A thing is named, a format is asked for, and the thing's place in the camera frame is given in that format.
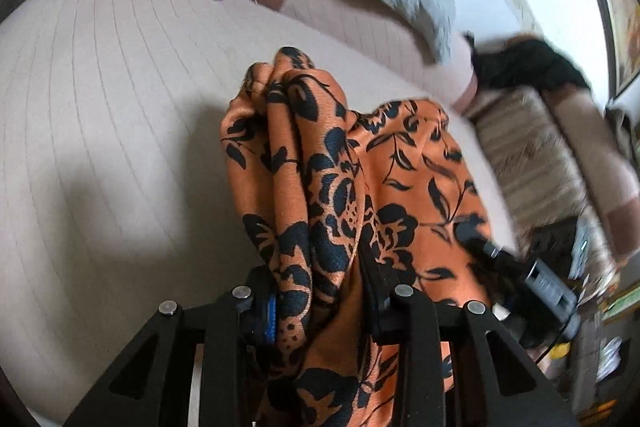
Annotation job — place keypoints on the pink pillow with brown band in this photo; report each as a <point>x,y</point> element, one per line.
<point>360,17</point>
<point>590,147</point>

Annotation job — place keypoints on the striped beige cushion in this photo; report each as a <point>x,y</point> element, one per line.
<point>525,147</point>

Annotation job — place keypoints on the clutter pile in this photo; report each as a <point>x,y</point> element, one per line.
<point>600,307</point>

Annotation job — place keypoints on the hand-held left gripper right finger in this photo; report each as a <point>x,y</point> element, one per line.
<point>382,307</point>

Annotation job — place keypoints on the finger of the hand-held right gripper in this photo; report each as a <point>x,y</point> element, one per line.
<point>470,232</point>

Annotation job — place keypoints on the framed wall picture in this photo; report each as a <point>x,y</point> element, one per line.
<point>625,32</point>

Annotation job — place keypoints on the black cloth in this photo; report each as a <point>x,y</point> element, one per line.
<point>530,62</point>

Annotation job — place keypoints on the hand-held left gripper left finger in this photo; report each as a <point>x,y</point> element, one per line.
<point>270,319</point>

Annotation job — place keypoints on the orange black floral garment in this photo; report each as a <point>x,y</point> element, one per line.
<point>400,167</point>

